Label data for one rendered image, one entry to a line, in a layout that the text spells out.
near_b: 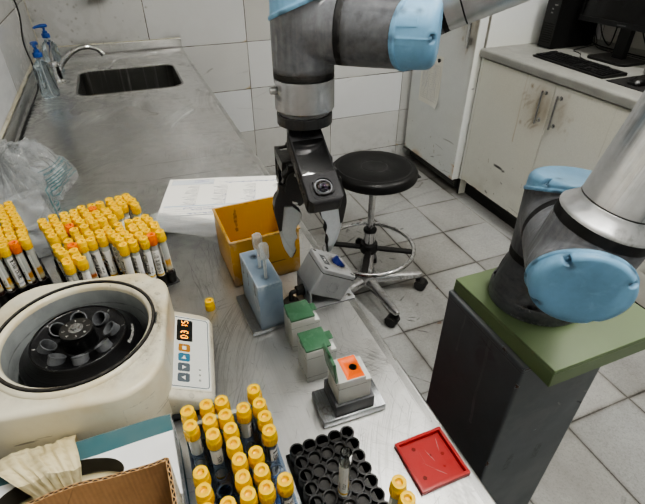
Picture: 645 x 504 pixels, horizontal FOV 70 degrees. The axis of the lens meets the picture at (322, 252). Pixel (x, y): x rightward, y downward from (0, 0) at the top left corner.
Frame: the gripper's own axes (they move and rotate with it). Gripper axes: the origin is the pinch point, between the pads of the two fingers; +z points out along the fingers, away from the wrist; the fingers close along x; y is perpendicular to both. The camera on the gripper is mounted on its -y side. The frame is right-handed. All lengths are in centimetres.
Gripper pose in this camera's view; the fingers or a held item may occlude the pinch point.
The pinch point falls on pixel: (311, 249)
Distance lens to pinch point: 68.8
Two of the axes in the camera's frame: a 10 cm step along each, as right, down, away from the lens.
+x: -9.7, 1.5, -2.1
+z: 0.0, 8.2, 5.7
